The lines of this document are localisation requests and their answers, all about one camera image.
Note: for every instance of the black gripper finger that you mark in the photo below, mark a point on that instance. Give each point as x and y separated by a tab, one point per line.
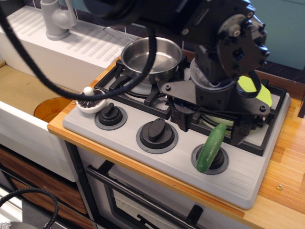
239	131
182	116

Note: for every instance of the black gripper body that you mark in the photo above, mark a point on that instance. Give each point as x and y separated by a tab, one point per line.
222	99

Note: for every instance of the green toy pickle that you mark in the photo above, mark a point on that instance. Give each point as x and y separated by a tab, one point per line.
211	148

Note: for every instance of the white brown toy mushroom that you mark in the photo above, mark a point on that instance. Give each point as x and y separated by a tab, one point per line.
91	107

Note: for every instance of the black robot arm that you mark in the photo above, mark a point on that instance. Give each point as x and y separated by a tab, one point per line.
229	46

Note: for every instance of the black middle stove knob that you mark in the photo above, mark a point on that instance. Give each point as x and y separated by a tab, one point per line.
157	137

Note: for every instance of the black stove knob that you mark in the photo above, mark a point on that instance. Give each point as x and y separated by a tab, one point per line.
110	117
219	164
157	137

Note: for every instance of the black right stove knob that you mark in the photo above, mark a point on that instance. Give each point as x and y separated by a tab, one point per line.
219	164

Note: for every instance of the grey toy stove top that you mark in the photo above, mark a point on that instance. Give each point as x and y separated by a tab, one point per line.
238	184

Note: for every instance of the light green plate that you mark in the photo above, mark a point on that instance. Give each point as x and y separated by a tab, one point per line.
246	84

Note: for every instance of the black left stove knob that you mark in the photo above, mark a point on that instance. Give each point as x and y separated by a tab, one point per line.
110	117

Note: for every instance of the black right burner grate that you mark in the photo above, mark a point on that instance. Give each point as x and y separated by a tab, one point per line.
258	138

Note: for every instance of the steel saucepan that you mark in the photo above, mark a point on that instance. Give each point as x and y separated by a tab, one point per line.
157	63

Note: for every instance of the grey toy faucet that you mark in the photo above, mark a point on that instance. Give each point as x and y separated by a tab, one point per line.
58	22

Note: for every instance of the oven door with handle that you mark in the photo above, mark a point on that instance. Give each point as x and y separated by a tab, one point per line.
134	202

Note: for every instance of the teal wall cabinet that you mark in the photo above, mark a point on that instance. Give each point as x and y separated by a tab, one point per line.
281	31

